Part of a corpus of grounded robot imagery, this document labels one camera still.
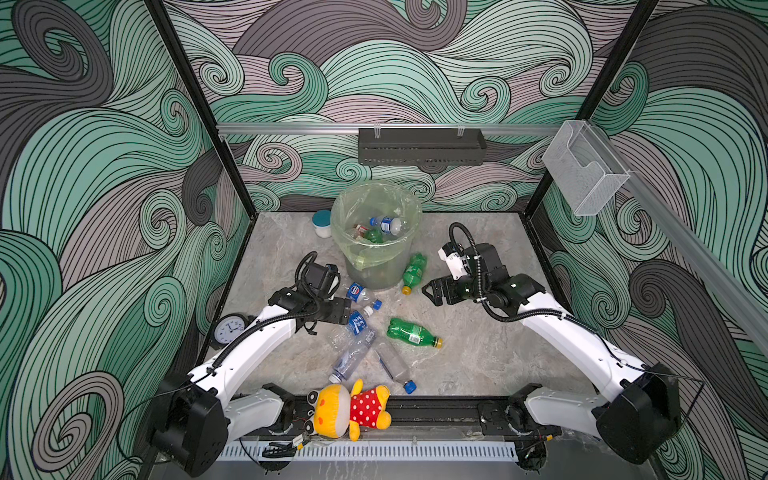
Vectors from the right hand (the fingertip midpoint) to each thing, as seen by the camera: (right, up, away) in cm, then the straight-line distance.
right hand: (437, 285), depth 79 cm
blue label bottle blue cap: (-13, +17, +13) cm, 25 cm away
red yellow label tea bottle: (-22, +15, +16) cm, 31 cm away
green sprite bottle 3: (-17, +14, +16) cm, 27 cm away
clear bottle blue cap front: (-11, -23, +2) cm, 26 cm away
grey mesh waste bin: (-14, 0, +13) cm, 19 cm away
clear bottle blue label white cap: (-23, -15, +5) cm, 28 cm away
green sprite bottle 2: (-6, -14, +4) cm, 16 cm away
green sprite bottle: (-4, +1, +18) cm, 19 cm away
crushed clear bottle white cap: (-26, -22, +2) cm, 34 cm away
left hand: (-28, -6, +3) cm, 29 cm away
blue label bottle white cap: (-7, +16, +12) cm, 21 cm away
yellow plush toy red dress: (-26, -28, -11) cm, 40 cm away
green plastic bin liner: (-23, +23, +13) cm, 35 cm away
